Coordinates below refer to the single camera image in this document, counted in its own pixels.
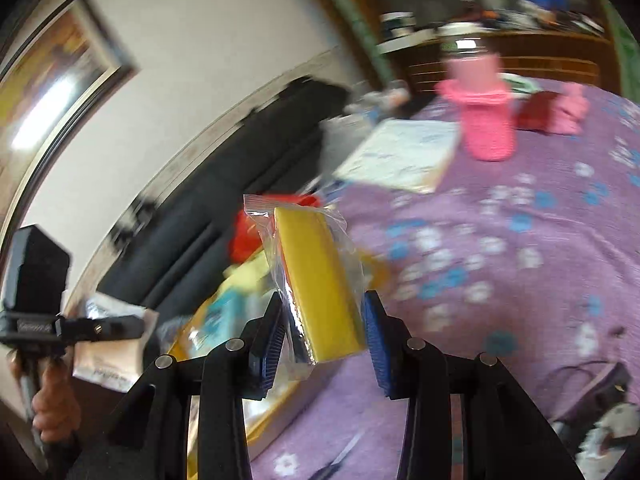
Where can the purple floral tablecloth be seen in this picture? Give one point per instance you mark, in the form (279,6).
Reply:
(500,260)

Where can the open handwritten notebook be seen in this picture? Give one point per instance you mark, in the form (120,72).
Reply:
(400,155)

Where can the dark red packet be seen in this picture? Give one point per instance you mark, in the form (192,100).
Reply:
(535,112)

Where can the person's left hand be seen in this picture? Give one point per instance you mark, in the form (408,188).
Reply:
(55,405)

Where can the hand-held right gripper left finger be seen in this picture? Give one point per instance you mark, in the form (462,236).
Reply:
(270,355)

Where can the yellow foam-lined box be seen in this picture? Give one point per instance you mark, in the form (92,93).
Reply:
(240,280)

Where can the white printed packet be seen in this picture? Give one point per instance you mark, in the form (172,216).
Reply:
(110,360)

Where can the pink fluffy cloth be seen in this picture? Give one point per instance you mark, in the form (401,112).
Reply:
(570,110)

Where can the clear plastic bag with items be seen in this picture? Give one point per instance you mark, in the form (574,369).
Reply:
(380,102)

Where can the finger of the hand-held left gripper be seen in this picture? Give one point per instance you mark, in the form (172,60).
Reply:
(100,329)

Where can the framed wall picture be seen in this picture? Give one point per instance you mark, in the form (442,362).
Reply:
(55,90)

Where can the red gift bag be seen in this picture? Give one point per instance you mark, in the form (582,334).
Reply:
(245,240)

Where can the grey translucent plastic bag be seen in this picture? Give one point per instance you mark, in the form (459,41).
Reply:
(342,145)

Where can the wooden cabinet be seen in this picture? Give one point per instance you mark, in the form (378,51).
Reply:
(500,65)

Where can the black sofa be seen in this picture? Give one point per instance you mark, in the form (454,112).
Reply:
(240,160)

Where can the pink bottle with knit sleeve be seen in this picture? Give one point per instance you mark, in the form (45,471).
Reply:
(485,120)

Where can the yellow sponge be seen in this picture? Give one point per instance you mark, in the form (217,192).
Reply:
(320,285)

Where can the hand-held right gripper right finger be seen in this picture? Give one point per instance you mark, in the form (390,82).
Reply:
(376,340)

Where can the flat white box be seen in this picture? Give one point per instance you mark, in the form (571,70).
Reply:
(405,42)

